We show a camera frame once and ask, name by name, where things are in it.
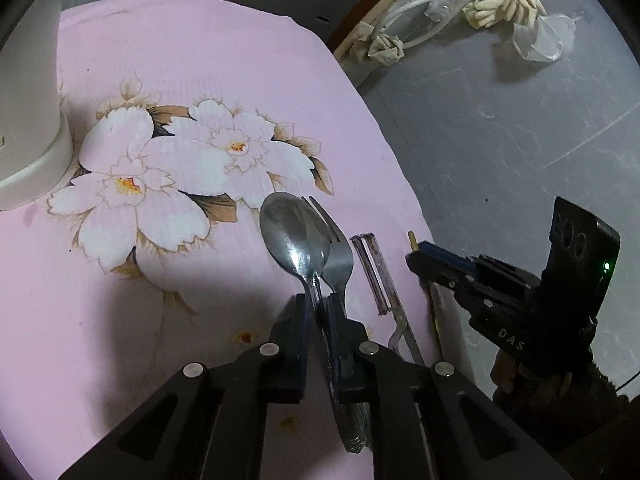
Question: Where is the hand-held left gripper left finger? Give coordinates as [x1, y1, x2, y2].
[60, 293, 309, 480]

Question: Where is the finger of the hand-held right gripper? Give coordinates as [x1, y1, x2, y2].
[405, 256, 532, 311]
[418, 242, 539, 289]

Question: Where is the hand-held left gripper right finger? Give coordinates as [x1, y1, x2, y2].
[326, 293, 572, 480]

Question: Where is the wooden chopstick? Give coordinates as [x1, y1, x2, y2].
[407, 231, 445, 358]

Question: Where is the steel fork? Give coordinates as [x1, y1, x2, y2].
[304, 195, 373, 455]

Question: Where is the steel spoon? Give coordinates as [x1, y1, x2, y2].
[259, 191, 368, 455]

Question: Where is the person's right hand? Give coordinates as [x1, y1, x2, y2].
[491, 349, 618, 412]

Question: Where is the knotted beige rag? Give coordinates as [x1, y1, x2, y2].
[349, 23, 407, 67]

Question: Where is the white plastic bag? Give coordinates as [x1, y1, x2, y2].
[511, 11, 584, 64]

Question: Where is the pink floral tablecloth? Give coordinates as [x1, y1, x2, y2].
[0, 0, 442, 480]

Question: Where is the clear handled peeler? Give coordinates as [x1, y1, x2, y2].
[349, 232, 426, 367]

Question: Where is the white hose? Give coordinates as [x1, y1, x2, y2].
[376, 0, 501, 50]

